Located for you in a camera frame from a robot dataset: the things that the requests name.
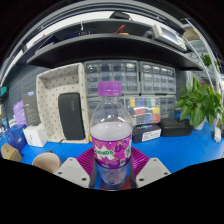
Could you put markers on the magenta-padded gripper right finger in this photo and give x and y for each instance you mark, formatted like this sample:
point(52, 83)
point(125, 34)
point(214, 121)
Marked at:
point(152, 170)

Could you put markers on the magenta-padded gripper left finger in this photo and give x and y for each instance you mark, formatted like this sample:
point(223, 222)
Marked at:
point(71, 171)

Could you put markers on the purple-capped clear drink bottle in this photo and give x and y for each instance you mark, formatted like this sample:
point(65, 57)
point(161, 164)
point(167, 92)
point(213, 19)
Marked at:
point(111, 136)

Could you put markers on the beige dotted ceramic mug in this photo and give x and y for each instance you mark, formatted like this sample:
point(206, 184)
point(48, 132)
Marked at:
point(46, 162)

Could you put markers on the flat black pouch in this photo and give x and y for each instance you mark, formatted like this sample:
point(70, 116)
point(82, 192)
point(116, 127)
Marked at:
point(176, 127)

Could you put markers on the small white box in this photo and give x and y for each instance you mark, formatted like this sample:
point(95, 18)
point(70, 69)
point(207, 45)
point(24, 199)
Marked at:
point(34, 135)

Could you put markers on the drawer cabinet with coloured contents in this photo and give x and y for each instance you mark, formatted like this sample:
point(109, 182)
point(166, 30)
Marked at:
point(145, 110)

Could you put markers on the dark grey upright box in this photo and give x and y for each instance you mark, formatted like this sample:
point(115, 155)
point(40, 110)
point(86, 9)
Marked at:
point(30, 108)

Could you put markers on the green potted plant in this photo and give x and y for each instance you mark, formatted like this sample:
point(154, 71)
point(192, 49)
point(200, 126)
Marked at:
point(198, 103)

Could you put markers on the white dotted storage bin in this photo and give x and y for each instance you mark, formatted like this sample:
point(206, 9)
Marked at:
point(50, 86)

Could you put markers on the black shelf unit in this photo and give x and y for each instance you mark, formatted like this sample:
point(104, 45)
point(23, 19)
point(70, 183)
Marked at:
point(110, 45)

